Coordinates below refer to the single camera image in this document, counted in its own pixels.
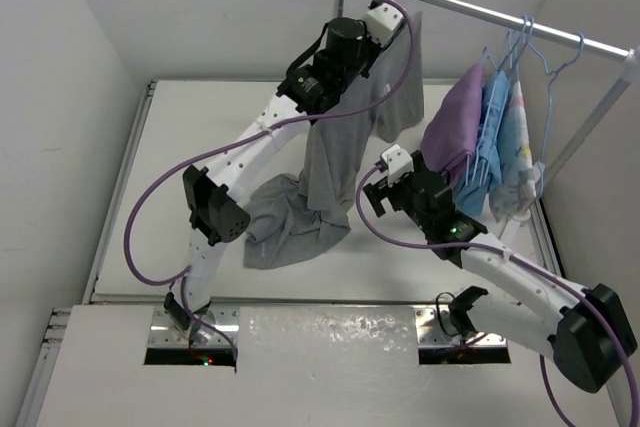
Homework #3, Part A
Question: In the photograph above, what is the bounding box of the grey adidas t shirt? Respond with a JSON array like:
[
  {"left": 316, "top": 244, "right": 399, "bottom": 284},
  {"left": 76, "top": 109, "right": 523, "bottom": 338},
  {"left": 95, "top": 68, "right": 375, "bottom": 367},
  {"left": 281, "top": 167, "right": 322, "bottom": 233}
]
[{"left": 243, "top": 13, "right": 424, "bottom": 270}]

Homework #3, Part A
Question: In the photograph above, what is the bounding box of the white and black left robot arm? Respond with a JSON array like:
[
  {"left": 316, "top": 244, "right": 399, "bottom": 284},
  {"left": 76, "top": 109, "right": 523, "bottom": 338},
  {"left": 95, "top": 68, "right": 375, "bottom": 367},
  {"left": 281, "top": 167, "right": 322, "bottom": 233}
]
[{"left": 164, "top": 13, "right": 414, "bottom": 331}]

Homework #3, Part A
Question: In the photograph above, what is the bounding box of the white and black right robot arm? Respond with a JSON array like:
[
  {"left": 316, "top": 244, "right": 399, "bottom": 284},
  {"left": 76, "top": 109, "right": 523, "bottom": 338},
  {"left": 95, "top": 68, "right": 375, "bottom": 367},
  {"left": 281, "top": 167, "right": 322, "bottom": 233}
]
[{"left": 356, "top": 145, "right": 638, "bottom": 393}]

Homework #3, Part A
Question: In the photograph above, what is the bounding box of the blue hanger under purple garment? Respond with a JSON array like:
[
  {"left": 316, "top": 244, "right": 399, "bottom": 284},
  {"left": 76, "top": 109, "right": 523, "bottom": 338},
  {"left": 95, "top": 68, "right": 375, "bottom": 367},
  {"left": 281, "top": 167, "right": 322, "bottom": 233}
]
[{"left": 464, "top": 46, "right": 501, "bottom": 185}]

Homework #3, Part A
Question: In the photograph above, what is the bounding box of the blue hanger under patterned garment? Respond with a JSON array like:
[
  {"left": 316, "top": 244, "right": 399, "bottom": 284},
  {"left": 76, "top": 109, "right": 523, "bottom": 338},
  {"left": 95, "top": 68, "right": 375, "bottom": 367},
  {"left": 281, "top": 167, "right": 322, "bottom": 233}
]
[{"left": 500, "top": 15, "right": 550, "bottom": 81}]

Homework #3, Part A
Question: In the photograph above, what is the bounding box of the blue hanging garment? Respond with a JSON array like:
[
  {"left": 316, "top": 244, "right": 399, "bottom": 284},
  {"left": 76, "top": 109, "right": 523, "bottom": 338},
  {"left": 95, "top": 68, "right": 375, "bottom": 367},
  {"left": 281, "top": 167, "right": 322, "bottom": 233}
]
[{"left": 454, "top": 70, "right": 510, "bottom": 216}]

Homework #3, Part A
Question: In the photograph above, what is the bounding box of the purple hanging garment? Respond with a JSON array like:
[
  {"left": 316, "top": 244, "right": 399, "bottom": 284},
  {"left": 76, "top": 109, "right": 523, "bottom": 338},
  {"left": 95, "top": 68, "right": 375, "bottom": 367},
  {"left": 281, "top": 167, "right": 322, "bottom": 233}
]
[{"left": 420, "top": 63, "right": 484, "bottom": 187}]

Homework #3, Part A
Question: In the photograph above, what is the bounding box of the white metal clothes rack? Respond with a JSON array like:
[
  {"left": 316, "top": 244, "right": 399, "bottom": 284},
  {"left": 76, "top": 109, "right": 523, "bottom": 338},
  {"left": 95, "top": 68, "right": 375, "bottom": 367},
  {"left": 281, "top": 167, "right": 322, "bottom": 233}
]
[{"left": 333, "top": 0, "right": 640, "bottom": 248}]

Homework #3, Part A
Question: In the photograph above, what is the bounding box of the white patterned hanging garment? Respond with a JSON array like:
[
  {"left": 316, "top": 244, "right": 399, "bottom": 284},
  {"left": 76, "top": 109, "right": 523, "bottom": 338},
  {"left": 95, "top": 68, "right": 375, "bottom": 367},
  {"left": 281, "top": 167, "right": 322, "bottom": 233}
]
[{"left": 489, "top": 81, "right": 537, "bottom": 221}]

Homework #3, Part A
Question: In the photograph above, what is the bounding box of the white front cover panel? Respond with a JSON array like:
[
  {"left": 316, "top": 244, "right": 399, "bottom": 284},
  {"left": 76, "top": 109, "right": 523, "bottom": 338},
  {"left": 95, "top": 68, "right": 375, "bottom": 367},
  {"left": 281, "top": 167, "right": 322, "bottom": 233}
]
[{"left": 37, "top": 304, "right": 621, "bottom": 427}]

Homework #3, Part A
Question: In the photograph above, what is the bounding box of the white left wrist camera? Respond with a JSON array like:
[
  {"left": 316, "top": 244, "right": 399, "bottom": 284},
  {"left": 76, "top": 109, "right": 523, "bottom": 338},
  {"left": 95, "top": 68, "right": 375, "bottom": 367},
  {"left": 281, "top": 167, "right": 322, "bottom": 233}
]
[{"left": 361, "top": 0, "right": 404, "bottom": 48}]

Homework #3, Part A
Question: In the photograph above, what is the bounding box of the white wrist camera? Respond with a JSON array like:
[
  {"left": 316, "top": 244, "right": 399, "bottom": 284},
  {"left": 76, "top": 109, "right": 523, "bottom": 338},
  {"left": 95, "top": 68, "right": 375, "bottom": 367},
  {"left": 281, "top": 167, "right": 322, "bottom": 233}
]
[
  {"left": 378, "top": 144, "right": 414, "bottom": 186},
  {"left": 361, "top": 0, "right": 404, "bottom": 48}
]

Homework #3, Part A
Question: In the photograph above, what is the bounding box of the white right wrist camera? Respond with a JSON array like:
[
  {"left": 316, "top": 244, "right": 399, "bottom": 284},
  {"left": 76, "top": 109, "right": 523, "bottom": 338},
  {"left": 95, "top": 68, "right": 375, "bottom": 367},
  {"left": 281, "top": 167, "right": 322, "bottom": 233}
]
[{"left": 378, "top": 144, "right": 414, "bottom": 186}]

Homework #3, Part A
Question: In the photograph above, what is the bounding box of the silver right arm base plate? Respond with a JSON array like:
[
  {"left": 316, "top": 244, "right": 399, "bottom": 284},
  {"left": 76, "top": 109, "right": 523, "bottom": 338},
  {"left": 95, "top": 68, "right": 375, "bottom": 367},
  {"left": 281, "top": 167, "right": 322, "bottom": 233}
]
[{"left": 414, "top": 304, "right": 507, "bottom": 349}]

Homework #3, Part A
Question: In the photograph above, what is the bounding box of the blue empty wire hanger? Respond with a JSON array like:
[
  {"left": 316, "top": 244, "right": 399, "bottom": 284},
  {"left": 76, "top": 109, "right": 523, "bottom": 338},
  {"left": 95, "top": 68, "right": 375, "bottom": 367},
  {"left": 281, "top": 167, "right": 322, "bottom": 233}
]
[{"left": 532, "top": 32, "right": 586, "bottom": 183}]

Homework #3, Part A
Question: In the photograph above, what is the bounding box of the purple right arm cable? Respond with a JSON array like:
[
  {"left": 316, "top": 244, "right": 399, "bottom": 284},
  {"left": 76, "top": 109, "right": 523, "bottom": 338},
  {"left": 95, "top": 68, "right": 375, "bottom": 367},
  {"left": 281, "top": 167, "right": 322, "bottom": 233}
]
[{"left": 355, "top": 164, "right": 639, "bottom": 427}]

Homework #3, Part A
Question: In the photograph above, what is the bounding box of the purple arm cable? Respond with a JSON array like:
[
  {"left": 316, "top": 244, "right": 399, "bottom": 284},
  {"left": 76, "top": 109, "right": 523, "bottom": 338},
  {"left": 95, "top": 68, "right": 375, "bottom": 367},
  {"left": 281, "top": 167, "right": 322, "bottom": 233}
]
[
  {"left": 355, "top": 164, "right": 639, "bottom": 427},
  {"left": 123, "top": 1, "right": 419, "bottom": 363}
]

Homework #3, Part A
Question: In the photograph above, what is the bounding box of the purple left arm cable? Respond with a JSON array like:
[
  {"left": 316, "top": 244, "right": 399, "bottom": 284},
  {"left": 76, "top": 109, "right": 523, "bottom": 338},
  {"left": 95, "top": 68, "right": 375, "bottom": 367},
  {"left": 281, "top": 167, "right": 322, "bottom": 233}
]
[{"left": 123, "top": 1, "right": 419, "bottom": 363}]

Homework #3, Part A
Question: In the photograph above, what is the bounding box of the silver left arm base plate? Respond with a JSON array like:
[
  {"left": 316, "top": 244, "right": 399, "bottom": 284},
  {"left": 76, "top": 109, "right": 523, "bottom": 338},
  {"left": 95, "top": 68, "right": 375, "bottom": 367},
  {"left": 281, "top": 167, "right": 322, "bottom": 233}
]
[{"left": 147, "top": 304, "right": 240, "bottom": 349}]

